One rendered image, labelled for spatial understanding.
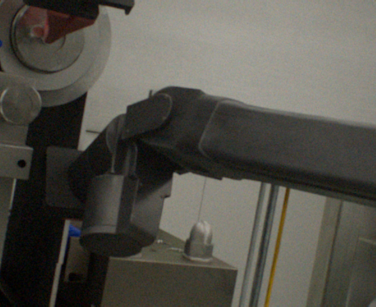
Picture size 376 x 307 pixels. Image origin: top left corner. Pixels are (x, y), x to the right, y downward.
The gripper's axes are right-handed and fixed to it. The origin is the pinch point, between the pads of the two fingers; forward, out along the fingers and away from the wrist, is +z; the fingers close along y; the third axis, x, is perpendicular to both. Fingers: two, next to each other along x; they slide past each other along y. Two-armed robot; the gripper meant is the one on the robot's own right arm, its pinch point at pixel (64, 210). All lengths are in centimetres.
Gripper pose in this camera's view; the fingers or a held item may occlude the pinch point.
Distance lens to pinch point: 96.5
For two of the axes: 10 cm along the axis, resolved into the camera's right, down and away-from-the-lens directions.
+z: -4.5, 3.9, 8.1
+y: 8.9, 1.3, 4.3
